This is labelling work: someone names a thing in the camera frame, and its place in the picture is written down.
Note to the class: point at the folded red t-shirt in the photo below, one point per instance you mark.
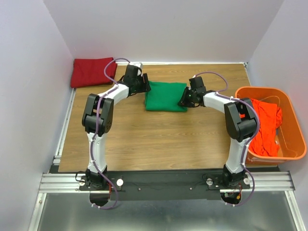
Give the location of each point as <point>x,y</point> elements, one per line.
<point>89,72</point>

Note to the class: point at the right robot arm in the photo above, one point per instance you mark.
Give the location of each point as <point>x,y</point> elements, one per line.
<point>242,125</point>

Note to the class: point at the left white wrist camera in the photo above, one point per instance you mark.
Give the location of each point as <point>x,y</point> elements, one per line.
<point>137,64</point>

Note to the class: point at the green t-shirt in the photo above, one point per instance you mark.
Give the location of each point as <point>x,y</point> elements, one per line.
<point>165,96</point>

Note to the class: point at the orange t-shirt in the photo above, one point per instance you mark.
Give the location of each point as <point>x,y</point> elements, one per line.
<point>270,118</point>

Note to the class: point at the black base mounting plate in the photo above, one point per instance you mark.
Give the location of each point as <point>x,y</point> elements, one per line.
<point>164,185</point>

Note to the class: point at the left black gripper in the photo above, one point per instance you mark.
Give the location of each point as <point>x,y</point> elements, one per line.
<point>146,86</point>

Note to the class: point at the orange plastic bin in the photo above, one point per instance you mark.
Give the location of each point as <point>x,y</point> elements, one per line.
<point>289,137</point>

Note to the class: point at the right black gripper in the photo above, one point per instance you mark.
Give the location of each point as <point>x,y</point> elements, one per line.
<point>183,101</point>

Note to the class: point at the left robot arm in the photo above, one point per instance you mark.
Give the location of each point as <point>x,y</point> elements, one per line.
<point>98,118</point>

